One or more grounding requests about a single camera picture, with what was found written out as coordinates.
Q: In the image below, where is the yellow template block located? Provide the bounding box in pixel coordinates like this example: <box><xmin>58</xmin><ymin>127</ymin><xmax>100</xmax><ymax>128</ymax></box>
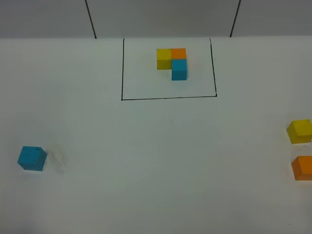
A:
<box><xmin>156</xmin><ymin>49</ymin><xmax>172</xmax><ymax>70</ymax></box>

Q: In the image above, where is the blue template block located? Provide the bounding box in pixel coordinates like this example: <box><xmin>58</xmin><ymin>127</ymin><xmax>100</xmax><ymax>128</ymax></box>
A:
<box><xmin>172</xmin><ymin>59</ymin><xmax>188</xmax><ymax>81</ymax></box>

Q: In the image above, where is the orange template block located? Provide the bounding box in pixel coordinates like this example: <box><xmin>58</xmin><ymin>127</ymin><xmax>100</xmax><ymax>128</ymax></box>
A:
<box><xmin>171</xmin><ymin>48</ymin><xmax>187</xmax><ymax>59</ymax></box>

